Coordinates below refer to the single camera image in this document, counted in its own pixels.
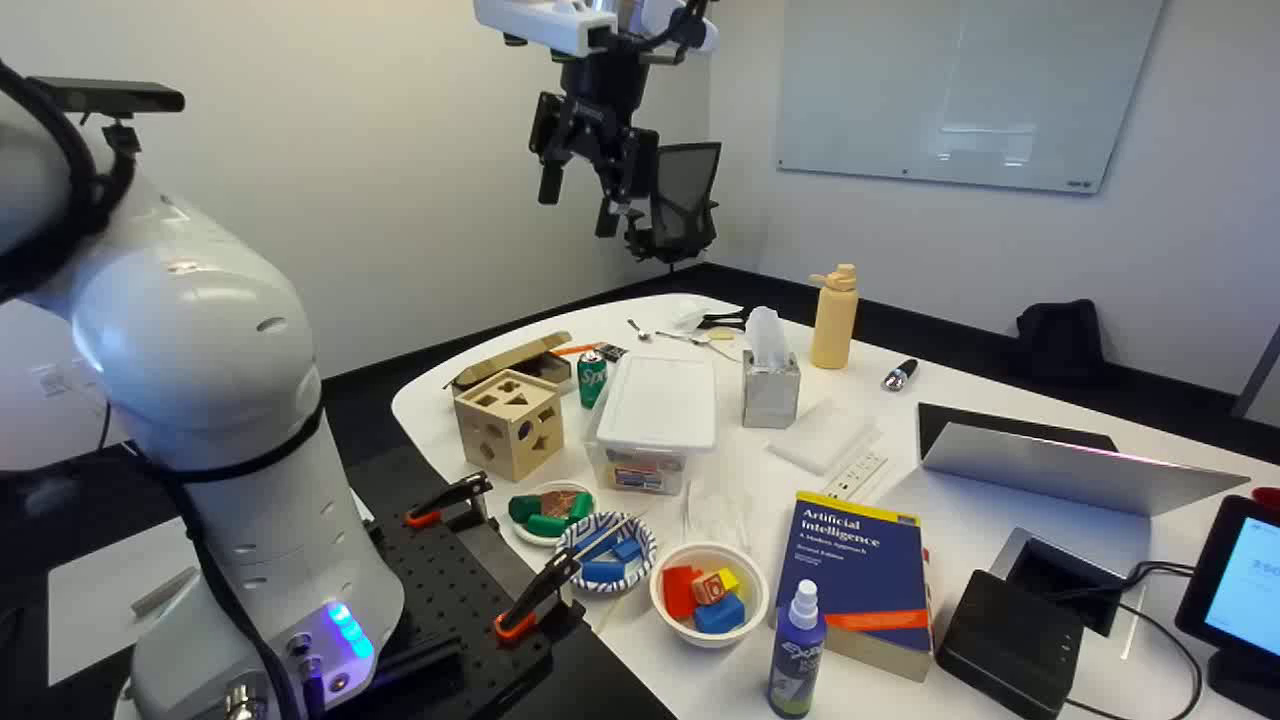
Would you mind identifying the glass whiteboard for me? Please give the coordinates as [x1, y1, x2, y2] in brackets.
[777, 0, 1173, 202]

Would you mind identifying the black tablet with lit screen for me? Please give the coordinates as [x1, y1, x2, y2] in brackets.
[1173, 494, 1280, 717]

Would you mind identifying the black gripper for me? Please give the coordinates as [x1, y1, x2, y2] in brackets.
[527, 53, 664, 241]

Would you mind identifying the blue book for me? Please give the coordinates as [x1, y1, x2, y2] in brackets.
[777, 488, 936, 685]

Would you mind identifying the chunky blue block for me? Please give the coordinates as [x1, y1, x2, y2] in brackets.
[693, 592, 751, 637]

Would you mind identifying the black orange clamp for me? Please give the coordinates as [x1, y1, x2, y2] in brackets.
[400, 473, 497, 531]
[492, 549, 585, 650]

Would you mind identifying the grey office chair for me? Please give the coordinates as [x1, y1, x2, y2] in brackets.
[623, 135, 727, 274]

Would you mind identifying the thin wooden chopstick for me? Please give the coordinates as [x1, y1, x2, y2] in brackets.
[569, 523, 641, 564]

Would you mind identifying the red block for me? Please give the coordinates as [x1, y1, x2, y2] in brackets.
[660, 564, 700, 626]

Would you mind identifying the blue patterned bowl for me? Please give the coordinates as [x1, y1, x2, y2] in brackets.
[556, 514, 656, 600]

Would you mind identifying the blue spray bottle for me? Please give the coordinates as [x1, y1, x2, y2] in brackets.
[765, 577, 834, 720]

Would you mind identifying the green toy piece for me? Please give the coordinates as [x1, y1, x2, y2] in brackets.
[507, 488, 596, 540]

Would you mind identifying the black backpack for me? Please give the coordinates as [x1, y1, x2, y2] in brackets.
[1013, 297, 1111, 391]

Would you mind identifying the black square box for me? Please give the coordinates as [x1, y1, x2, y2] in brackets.
[934, 567, 1088, 720]

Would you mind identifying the grey open tray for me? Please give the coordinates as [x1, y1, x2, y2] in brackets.
[993, 523, 1152, 637]

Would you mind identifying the black camera on stand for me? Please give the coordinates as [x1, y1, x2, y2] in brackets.
[23, 76, 189, 165]

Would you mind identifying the black cable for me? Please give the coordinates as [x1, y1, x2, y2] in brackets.
[1066, 557, 1209, 720]

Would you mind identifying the wooden shape sorter box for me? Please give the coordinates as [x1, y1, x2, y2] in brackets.
[452, 369, 569, 486]

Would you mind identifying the white bowl with green toy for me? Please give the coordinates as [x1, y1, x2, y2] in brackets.
[500, 481, 601, 554]

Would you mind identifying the clear plastic storage box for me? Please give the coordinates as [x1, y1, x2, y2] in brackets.
[585, 347, 721, 501]

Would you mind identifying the yellow bottle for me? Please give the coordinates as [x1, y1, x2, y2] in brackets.
[810, 260, 864, 378]

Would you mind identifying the grey tissue box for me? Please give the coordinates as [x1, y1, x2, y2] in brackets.
[735, 303, 806, 434]

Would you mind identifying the orange handled tool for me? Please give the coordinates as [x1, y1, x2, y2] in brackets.
[556, 341, 629, 369]

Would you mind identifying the black perforated mounting board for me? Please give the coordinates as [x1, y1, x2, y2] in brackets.
[345, 443, 678, 720]

